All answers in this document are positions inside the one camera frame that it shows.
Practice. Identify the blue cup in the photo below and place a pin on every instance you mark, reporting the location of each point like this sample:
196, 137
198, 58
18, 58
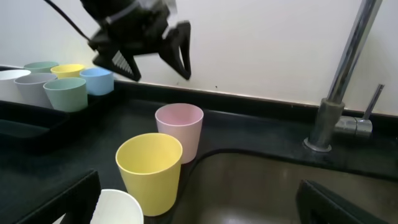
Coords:
98, 82

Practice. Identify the white cup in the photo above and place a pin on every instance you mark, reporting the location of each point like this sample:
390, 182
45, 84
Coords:
118, 208
7, 85

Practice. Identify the yellow cup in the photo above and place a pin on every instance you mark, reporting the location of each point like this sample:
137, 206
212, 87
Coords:
150, 180
66, 71

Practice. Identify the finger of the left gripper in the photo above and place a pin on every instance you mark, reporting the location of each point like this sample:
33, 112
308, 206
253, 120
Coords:
175, 46
122, 63

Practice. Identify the black tray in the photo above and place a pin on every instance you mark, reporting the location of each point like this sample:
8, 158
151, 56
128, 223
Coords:
28, 127

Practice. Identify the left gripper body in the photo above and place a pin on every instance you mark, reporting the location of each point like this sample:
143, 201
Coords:
133, 34

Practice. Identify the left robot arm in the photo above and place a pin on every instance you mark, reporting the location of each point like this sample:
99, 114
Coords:
99, 9

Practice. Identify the steel sink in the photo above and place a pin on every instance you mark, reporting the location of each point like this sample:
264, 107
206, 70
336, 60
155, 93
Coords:
248, 193

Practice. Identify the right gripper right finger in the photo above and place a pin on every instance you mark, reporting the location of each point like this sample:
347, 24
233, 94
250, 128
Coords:
323, 208

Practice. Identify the green cup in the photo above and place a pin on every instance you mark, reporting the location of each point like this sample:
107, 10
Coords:
38, 66
66, 96

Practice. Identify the pink cup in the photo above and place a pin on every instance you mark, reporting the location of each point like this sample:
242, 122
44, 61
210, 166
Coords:
183, 127

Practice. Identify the steel tap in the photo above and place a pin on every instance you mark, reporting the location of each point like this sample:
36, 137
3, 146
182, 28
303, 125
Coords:
337, 87

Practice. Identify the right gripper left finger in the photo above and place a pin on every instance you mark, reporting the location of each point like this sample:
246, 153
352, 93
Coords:
74, 199

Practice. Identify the grey cup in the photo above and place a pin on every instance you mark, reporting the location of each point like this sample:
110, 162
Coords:
31, 90

